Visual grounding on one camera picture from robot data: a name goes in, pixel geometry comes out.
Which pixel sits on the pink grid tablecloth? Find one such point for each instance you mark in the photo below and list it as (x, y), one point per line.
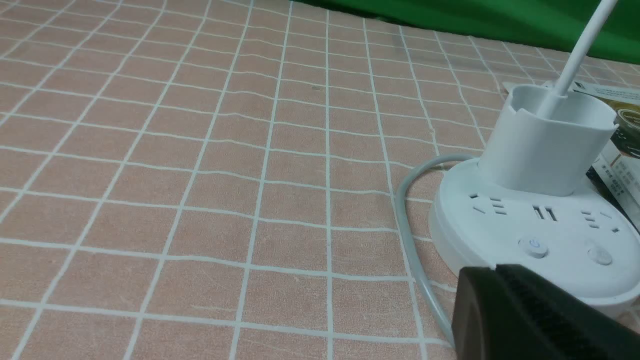
(213, 179)

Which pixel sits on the white desk lamp power strip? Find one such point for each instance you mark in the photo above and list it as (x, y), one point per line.
(524, 200)

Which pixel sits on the top self-driving textbook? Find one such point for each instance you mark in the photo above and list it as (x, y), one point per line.
(622, 150)

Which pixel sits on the green backdrop cloth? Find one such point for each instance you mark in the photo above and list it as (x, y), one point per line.
(550, 24)

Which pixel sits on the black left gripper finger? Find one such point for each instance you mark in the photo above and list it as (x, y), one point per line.
(512, 313)

